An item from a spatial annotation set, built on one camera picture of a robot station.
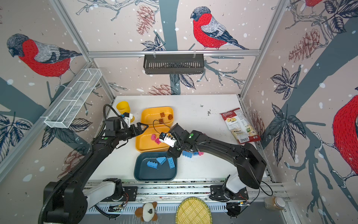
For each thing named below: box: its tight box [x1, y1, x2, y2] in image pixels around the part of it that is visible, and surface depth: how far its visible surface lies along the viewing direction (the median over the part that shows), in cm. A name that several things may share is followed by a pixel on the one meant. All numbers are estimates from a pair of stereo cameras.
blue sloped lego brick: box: [156, 156, 167, 166], surface depth 85 cm
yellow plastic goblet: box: [116, 100, 136, 123], surface depth 98 cm
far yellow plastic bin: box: [140, 106, 174, 128], surface depth 109 cm
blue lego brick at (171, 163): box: [167, 156, 176, 169], surface depth 85 cm
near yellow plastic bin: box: [135, 125, 171, 154], surface depth 94 cm
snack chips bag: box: [219, 107, 262, 145], surface depth 100 cm
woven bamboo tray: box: [175, 196, 213, 224], surface depth 69 cm
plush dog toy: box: [135, 201, 158, 223], surface depth 68 cm
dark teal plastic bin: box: [133, 151, 178, 182], surface depth 84 cm
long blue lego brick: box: [146, 161, 159, 169], surface depth 83 cm
